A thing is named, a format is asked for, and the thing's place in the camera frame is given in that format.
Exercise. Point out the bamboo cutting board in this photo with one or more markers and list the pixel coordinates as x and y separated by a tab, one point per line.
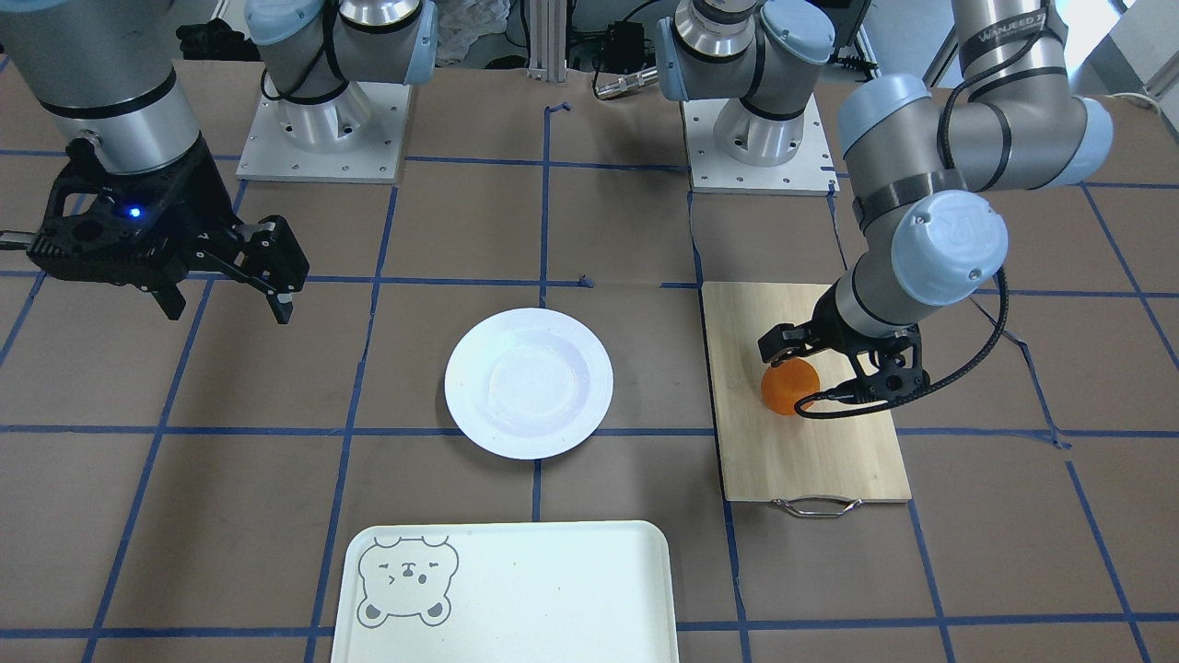
767	451

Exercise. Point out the silver cable connector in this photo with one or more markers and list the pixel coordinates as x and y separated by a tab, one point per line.
625	84

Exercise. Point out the cream bear tray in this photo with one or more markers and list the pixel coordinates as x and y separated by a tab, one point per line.
596	591

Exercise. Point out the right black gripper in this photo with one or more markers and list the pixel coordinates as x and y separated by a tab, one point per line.
195	214

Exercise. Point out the orange fruit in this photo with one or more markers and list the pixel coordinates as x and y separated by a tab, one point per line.
785	385

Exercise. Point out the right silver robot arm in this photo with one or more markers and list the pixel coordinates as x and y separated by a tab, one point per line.
98	68

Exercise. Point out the white round plate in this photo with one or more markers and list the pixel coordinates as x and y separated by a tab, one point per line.
529	383

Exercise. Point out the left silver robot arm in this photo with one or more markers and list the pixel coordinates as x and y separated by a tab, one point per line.
918	169

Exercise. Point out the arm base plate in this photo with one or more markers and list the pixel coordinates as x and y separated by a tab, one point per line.
760	147
355	138

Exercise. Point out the black power brick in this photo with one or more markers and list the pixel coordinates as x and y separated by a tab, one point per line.
623	49

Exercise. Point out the aluminium frame post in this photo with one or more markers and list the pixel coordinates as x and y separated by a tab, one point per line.
547	35

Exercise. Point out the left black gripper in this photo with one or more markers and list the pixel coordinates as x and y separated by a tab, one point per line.
826	329

